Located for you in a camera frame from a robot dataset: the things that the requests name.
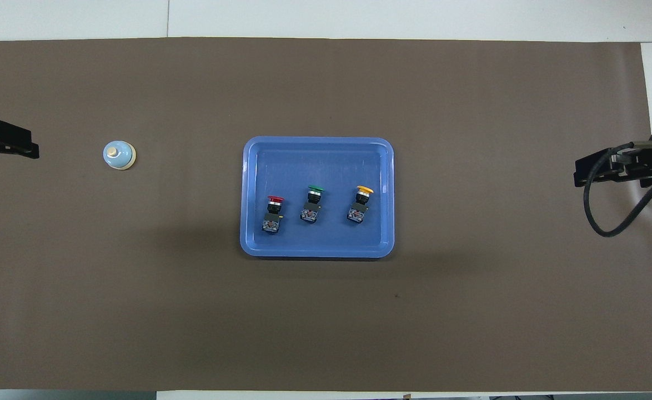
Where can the yellow push button switch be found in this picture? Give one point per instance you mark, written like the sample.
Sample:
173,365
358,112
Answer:
359,204

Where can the red push button switch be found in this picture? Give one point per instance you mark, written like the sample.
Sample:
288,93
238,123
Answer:
272,214

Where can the green push button switch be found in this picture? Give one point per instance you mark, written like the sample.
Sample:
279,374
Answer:
311,204

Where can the light blue desk bell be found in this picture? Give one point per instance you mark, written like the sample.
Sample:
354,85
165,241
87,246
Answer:
118,155

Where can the blue plastic tray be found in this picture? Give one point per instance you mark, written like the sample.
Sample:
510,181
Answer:
326,161

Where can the brown table mat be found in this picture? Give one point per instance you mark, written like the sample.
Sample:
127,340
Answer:
137,305

